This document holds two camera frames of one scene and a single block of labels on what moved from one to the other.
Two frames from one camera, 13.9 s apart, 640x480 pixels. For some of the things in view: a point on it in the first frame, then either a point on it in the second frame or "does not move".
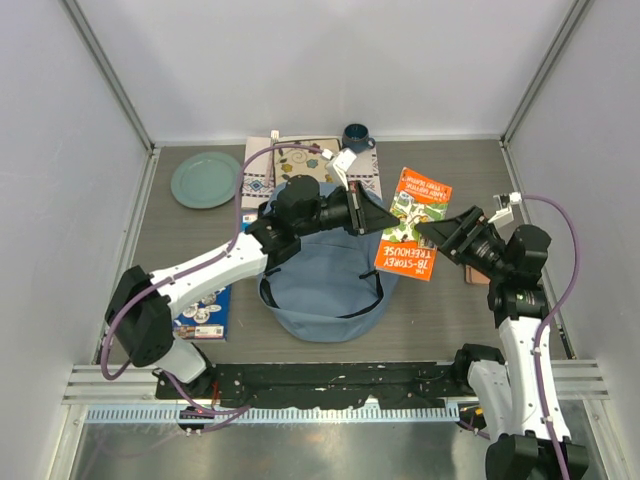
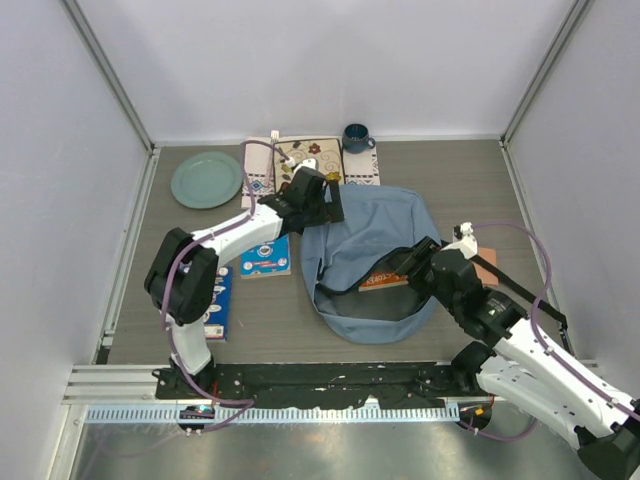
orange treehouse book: (402, 250) -> (382, 279)
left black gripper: (365, 215) -> (330, 212)
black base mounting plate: (403, 385) does not move
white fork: (274, 137) does not move
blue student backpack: (331, 291) -> (384, 227)
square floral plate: (291, 161) does not move
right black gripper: (455, 235) -> (422, 252)
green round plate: (205, 180) does not move
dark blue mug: (356, 137) does not move
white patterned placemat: (258, 175) does not move
